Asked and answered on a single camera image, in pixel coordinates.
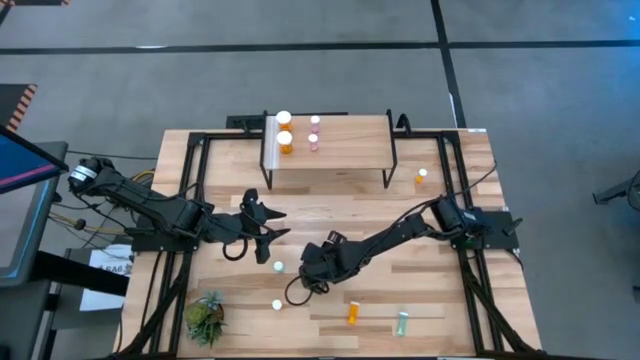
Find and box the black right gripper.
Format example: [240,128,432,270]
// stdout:
[298,229,374,296]

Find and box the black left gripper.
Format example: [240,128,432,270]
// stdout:
[214,188,292,265]

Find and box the wooden shelf with black legs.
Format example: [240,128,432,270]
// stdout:
[258,109,400,191]

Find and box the black power strip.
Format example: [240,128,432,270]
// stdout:
[225,113,266,130]

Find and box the potted green succulent plant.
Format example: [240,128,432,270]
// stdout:
[182,290,226,349]

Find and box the white paper sheet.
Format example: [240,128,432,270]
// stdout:
[79,243,135,312]

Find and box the dark grey monitor cart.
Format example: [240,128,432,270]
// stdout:
[0,142,131,360]

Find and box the blue-screen monitor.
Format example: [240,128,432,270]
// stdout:
[0,124,70,195]

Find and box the black mat with striped edge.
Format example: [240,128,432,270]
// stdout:
[0,83,39,133]

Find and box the dark grey stand leg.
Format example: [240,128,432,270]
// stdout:
[592,169,640,211]

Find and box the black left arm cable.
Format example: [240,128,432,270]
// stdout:
[222,234,251,262]

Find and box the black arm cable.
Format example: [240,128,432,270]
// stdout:
[222,234,251,262]
[283,275,316,307]

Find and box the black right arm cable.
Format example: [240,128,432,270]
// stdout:
[283,275,316,307]

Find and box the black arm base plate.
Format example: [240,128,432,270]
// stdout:
[449,209,521,250]
[130,227,200,253]

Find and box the yellow cable bundle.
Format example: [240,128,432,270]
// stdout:
[47,168,157,237]

